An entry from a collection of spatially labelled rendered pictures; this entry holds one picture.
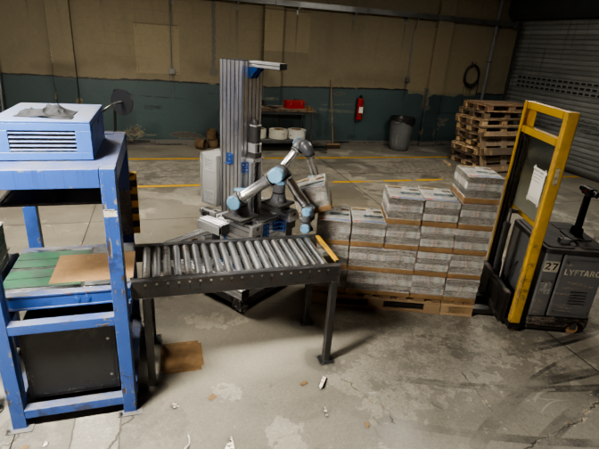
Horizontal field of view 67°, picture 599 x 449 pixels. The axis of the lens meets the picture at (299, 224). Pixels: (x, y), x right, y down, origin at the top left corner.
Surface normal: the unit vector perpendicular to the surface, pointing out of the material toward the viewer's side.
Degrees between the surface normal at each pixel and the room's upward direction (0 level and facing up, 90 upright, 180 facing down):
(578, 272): 90
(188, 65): 90
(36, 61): 90
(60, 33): 90
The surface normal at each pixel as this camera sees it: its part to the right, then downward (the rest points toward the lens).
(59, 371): 0.28, 0.37
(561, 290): -0.05, 0.37
